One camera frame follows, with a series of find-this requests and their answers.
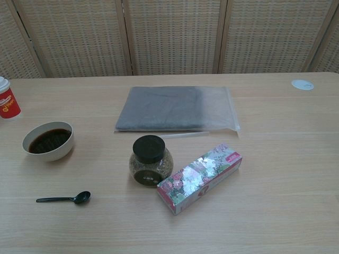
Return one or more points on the white bowl with dark liquid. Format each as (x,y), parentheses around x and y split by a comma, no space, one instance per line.
(53,155)

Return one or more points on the floral printed carton box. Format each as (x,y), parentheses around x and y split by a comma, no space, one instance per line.
(196,180)

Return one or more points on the woven rattan screen panel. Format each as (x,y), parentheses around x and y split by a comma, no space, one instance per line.
(272,37)
(76,37)
(174,37)
(13,53)
(328,55)

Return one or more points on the clear zip bag grey cloth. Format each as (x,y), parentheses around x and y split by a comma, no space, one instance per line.
(159,108)

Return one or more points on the black plastic spoon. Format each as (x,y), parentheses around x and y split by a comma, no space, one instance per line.
(82,197)

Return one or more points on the glass jar with black lid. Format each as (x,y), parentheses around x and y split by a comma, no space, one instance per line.
(148,148)

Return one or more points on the red paper cup white lid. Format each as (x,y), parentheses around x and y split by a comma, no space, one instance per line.
(10,107)

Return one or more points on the clear plastic straw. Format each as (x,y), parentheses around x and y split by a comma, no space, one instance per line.
(180,135)

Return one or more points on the white round table grommet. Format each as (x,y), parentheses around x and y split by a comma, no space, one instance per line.
(302,85)

